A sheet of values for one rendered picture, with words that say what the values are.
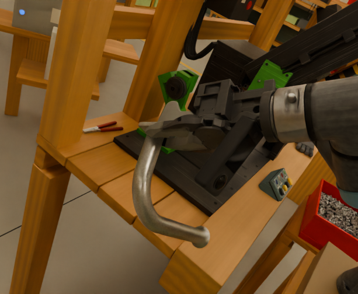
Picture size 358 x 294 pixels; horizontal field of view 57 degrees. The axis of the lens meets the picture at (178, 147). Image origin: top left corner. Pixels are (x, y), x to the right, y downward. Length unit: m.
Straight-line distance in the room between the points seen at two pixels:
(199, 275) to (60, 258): 1.13
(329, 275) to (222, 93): 0.70
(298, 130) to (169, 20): 0.82
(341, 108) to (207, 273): 0.55
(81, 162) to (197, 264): 0.45
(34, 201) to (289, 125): 0.98
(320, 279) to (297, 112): 0.66
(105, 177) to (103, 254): 0.99
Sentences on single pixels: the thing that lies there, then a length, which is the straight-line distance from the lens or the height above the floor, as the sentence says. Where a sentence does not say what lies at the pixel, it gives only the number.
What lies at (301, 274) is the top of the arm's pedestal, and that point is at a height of 0.85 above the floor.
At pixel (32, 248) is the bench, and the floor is 0.40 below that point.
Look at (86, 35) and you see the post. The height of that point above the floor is 1.24.
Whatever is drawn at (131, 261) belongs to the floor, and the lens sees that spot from 1.96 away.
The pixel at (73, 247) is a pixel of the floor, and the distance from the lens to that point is 1.93.
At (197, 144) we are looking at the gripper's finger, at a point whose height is 1.26.
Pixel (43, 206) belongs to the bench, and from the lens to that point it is 1.21.
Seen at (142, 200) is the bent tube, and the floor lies 1.16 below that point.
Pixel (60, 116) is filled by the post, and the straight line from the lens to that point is 1.00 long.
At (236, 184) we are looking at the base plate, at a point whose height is 0.90.
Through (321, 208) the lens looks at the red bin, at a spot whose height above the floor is 0.89.
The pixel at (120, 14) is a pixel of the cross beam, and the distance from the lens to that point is 1.09.
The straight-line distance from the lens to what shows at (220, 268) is 0.87.
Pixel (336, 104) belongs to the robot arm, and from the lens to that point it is 0.42.
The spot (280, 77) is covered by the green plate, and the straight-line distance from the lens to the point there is 1.30.
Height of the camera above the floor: 1.50
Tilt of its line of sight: 30 degrees down
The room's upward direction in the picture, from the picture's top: 24 degrees clockwise
